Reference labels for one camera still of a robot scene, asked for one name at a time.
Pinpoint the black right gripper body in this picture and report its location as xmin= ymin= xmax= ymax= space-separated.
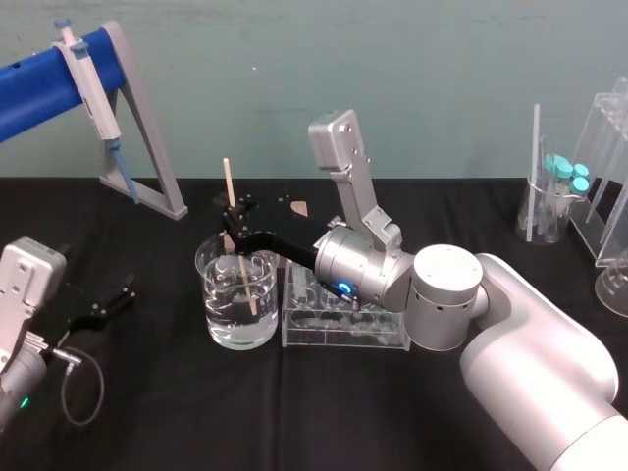
xmin=234 ymin=195 xmax=340 ymax=279

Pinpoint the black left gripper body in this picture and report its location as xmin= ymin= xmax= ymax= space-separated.
xmin=57 ymin=299 xmax=114 ymax=345

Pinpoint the beige stick thermometer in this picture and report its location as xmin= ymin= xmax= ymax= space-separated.
xmin=222 ymin=156 xmax=259 ymax=318

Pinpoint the clear test tube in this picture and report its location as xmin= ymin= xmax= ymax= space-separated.
xmin=292 ymin=268 xmax=309 ymax=308

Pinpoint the clear glass beaker with water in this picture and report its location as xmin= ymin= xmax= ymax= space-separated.
xmin=194 ymin=234 xmax=281 ymax=351

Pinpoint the clear plastic test tube rack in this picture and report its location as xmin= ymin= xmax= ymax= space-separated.
xmin=281 ymin=254 xmax=412 ymax=352

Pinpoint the clear acrylic tube stand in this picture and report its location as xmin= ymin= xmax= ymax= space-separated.
xmin=567 ymin=76 xmax=628 ymax=262

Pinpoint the black table cloth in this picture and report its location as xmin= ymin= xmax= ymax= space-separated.
xmin=0 ymin=175 xmax=628 ymax=471

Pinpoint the blue and grey pipette stand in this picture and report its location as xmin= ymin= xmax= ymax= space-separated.
xmin=0 ymin=20 xmax=189 ymax=220

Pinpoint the clear glass rod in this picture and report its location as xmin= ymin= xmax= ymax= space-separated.
xmin=525 ymin=102 xmax=542 ymax=243

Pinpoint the clear conical flask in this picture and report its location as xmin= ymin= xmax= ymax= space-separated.
xmin=514 ymin=146 xmax=573 ymax=245

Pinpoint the thin dark gripper cable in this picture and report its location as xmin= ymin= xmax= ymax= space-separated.
xmin=47 ymin=342 xmax=106 ymax=427

